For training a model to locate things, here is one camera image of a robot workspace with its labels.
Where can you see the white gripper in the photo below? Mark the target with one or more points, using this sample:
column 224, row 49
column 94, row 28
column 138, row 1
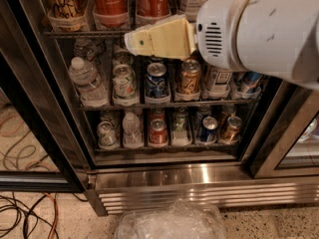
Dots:
column 221, row 27

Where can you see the right red Coca-Cola can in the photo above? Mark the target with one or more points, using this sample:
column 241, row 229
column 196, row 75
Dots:
column 150, row 11

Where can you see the front clear water bottle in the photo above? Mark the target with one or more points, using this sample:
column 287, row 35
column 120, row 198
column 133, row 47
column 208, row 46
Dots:
column 89, row 83

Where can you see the clear plastic bag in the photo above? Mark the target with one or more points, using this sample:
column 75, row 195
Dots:
column 181, row 220

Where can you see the rear clear water bottle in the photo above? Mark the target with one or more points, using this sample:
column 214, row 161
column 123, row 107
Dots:
column 86, row 49

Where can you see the front blue Pepsi can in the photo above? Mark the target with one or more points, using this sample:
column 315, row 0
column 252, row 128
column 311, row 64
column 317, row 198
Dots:
column 156, row 81

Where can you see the middle green white soda can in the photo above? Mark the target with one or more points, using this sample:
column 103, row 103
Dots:
column 122, row 57

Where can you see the bottom shelf gold can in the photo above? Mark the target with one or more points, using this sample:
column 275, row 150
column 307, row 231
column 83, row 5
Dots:
column 231, row 129

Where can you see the green white soda can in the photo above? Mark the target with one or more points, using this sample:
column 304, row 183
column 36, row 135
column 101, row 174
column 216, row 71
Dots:
column 122, row 57
column 124, row 81

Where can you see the red coca-cola can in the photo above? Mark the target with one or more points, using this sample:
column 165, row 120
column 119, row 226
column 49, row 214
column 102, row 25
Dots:
column 150, row 11
column 112, row 13

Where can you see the bottom shelf green white can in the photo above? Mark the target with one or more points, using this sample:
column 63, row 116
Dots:
column 107, row 135

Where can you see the bottom shelf water bottle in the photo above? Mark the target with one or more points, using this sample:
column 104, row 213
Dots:
column 133, row 137

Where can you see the bottom shelf red can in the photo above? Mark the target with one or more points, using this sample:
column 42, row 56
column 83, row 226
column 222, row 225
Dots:
column 158, row 132

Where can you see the bottom shelf blue can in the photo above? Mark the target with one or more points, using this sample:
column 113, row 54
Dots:
column 207, row 130

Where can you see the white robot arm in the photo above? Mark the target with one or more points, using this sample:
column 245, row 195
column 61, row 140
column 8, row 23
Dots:
column 278, row 38

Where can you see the open glass fridge door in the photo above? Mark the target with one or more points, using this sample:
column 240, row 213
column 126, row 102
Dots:
column 28, row 89

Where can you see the front orange LaCroix can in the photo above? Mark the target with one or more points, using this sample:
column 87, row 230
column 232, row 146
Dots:
column 189, row 76

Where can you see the clear water bottle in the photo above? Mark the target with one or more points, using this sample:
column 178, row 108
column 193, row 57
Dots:
column 89, row 83
column 86, row 49

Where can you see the stainless steel display fridge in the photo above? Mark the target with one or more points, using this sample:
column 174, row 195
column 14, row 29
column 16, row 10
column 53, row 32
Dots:
column 137, row 103

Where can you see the front blue energy drink can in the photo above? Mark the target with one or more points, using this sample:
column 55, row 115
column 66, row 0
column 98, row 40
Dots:
column 249, row 82

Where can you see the left red Coca-Cola can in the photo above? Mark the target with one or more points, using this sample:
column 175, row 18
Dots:
column 112, row 13

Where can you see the front green white soda can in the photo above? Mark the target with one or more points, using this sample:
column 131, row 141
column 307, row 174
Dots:
column 124, row 81

